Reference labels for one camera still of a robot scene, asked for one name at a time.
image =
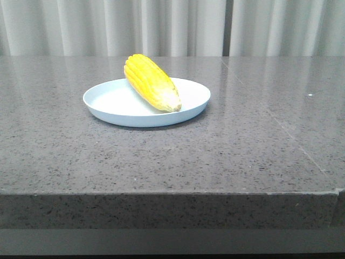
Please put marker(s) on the yellow corn cob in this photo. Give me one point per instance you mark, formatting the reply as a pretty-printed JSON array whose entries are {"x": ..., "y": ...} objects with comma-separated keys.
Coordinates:
[{"x": 152, "y": 83}]

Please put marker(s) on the grey left curtain panel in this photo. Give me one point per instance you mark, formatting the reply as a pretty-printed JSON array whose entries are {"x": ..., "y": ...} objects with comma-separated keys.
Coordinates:
[{"x": 113, "y": 28}]

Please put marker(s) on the grey right curtain panel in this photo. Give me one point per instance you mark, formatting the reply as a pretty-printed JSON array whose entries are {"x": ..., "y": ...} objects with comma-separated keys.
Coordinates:
[{"x": 287, "y": 28}]

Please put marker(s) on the light blue round plate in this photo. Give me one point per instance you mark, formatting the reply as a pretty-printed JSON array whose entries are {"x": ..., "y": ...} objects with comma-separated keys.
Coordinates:
[{"x": 116, "y": 102}]

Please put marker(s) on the grey curtain panel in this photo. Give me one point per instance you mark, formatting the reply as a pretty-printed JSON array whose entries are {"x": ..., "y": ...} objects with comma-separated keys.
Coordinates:
[
  {"x": 113, "y": 28},
  {"x": 287, "y": 28}
]

